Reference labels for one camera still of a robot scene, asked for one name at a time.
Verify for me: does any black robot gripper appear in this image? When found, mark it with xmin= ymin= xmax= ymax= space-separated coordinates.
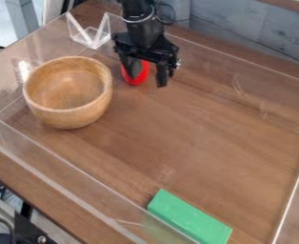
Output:
xmin=112 ymin=32 xmax=179 ymax=88

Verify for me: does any red plush strawberry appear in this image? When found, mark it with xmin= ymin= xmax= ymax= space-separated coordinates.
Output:
xmin=122 ymin=60 xmax=150 ymax=86

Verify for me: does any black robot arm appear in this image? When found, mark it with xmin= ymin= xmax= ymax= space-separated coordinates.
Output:
xmin=112 ymin=0 xmax=179 ymax=88

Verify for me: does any wooden bowl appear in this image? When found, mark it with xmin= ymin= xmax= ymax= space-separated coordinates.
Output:
xmin=23 ymin=56 xmax=114 ymax=129

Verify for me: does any green rectangular block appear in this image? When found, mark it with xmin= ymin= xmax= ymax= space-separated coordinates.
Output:
xmin=148 ymin=189 xmax=232 ymax=244

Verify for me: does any clear acrylic tray enclosure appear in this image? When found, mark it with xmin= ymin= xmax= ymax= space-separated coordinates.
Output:
xmin=0 ymin=20 xmax=299 ymax=244

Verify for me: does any black metal table bracket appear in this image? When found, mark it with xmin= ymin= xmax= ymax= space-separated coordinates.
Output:
xmin=13 ymin=203 xmax=59 ymax=244

